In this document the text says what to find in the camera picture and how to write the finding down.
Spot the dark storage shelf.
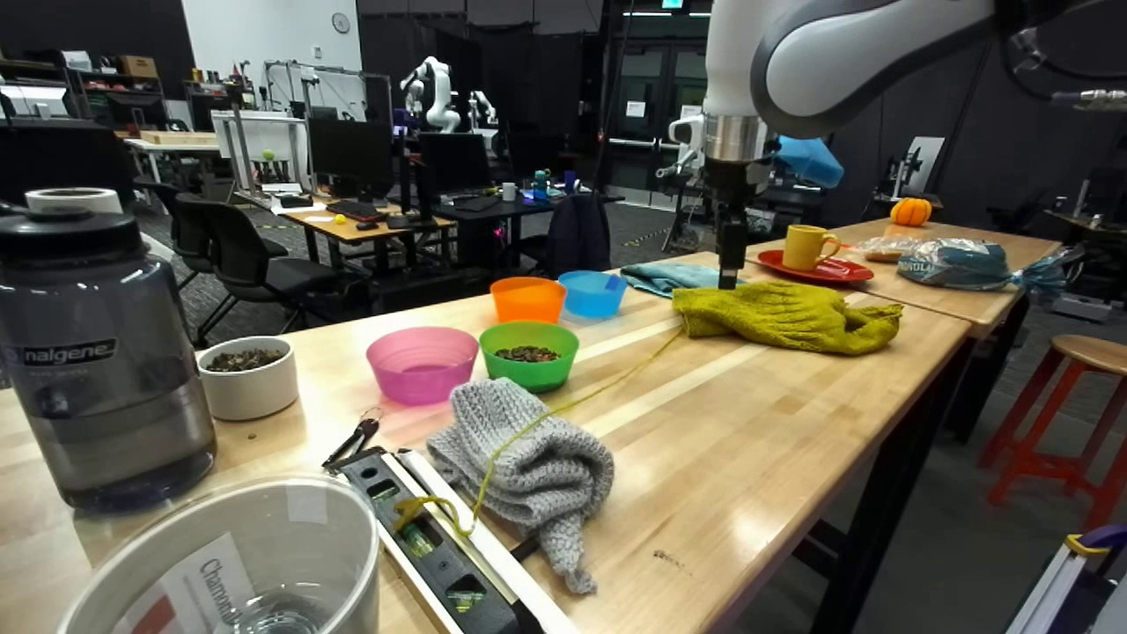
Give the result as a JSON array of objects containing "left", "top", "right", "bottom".
[{"left": 65, "top": 45, "right": 170, "bottom": 126}]

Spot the wooden desk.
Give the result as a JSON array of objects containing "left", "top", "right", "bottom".
[{"left": 239, "top": 185, "right": 455, "bottom": 278}]

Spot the grey blender jar black lid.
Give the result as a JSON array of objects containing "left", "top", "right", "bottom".
[{"left": 0, "top": 183, "right": 222, "bottom": 513}]

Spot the yellow cup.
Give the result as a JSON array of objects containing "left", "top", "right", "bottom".
[{"left": 783, "top": 223, "right": 843, "bottom": 273}]

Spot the green plastic bowl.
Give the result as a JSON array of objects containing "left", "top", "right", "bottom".
[{"left": 477, "top": 320, "right": 586, "bottom": 395}]

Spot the small white ceramic bowl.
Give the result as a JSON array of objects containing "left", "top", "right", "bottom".
[{"left": 193, "top": 332, "right": 304, "bottom": 421}]

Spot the blue plastic bowl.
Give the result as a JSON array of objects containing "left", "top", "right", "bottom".
[{"left": 558, "top": 268, "right": 631, "bottom": 322}]

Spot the yellow knit cloth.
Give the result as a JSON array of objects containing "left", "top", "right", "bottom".
[{"left": 669, "top": 278, "right": 910, "bottom": 358}]

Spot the white paper label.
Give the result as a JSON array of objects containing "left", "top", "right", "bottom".
[{"left": 116, "top": 530, "right": 261, "bottom": 634}]

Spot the grey knit cloth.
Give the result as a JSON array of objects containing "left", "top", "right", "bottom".
[{"left": 423, "top": 378, "right": 617, "bottom": 598}]

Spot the small beige object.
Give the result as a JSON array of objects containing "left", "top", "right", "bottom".
[{"left": 860, "top": 233, "right": 912, "bottom": 264}]

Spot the pink plastic bowl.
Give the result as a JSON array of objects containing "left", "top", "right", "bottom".
[{"left": 363, "top": 322, "right": 483, "bottom": 407}]

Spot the crumpled clear plastic bag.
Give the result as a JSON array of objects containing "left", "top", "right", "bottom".
[{"left": 1016, "top": 244, "right": 1090, "bottom": 297}]

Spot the large white bowl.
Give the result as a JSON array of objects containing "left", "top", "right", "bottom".
[{"left": 53, "top": 471, "right": 385, "bottom": 634}]

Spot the metal rail with yellow clip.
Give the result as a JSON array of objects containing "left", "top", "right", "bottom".
[{"left": 1002, "top": 520, "right": 1127, "bottom": 634}]

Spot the small black clip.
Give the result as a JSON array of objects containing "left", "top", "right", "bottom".
[{"left": 322, "top": 414, "right": 385, "bottom": 471}]

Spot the yellow string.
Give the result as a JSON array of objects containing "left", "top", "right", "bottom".
[{"left": 390, "top": 327, "right": 692, "bottom": 541}]

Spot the black spirit level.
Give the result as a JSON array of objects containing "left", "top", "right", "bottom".
[{"left": 324, "top": 441, "right": 578, "bottom": 634}]

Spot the orange metal stool wooden seat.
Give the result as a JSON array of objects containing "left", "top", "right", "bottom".
[{"left": 979, "top": 332, "right": 1127, "bottom": 530}]

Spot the red plate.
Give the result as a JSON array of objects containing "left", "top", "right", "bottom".
[{"left": 754, "top": 244, "right": 876, "bottom": 293}]

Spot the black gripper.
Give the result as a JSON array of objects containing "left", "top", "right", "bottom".
[{"left": 705, "top": 159, "right": 756, "bottom": 293}]

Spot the teal cloth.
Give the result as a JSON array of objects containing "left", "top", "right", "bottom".
[{"left": 617, "top": 257, "right": 721, "bottom": 298}]

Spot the white frame box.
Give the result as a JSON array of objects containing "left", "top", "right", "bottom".
[{"left": 209, "top": 106, "right": 309, "bottom": 196}]

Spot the small orange object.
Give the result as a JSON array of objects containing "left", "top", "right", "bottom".
[{"left": 889, "top": 192, "right": 938, "bottom": 227}]

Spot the black office chair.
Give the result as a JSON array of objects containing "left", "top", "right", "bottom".
[{"left": 172, "top": 190, "right": 345, "bottom": 346}]

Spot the black monitor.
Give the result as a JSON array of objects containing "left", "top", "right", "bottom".
[
  {"left": 415, "top": 129, "right": 496, "bottom": 196},
  {"left": 309, "top": 110, "right": 397, "bottom": 203}
]

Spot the orange plastic bowl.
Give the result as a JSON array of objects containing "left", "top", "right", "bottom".
[{"left": 487, "top": 273, "right": 568, "bottom": 327}]

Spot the wooden table black frame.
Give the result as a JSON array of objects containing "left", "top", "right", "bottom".
[
  {"left": 0, "top": 247, "right": 979, "bottom": 634},
  {"left": 718, "top": 215, "right": 1067, "bottom": 450}
]

